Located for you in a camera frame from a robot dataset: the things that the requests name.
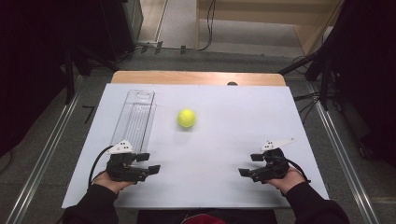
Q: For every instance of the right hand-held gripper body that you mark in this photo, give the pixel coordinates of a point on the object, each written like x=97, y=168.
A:
x=273, y=165

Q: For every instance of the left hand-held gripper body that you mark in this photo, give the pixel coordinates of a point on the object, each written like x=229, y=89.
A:
x=123, y=168

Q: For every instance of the clear plastic tray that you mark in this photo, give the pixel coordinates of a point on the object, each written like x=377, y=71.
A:
x=137, y=121

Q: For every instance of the yellow tennis ball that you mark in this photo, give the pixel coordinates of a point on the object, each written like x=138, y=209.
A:
x=186, y=118

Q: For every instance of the person's left hand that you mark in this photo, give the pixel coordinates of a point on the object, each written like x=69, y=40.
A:
x=109, y=183

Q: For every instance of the person's right hand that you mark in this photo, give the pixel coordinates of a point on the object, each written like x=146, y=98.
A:
x=289, y=182

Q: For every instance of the white board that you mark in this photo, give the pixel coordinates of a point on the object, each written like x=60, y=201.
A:
x=218, y=149

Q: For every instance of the red cloth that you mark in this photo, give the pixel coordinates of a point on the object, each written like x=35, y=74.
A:
x=204, y=219

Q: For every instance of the wooden table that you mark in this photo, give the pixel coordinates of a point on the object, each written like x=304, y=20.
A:
x=186, y=77

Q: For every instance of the black metal stand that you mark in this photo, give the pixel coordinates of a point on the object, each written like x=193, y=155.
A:
x=69, y=77
x=323, y=81

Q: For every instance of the dark curtain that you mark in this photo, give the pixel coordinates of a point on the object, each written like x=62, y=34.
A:
x=28, y=62
x=367, y=77

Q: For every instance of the black cabinet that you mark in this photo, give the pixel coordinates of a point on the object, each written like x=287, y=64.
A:
x=124, y=28

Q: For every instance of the light wooden shelf unit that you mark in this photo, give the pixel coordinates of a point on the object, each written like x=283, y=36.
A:
x=311, y=18

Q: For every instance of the metal floor rail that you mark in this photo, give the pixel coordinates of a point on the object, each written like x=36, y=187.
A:
x=40, y=161
x=342, y=155

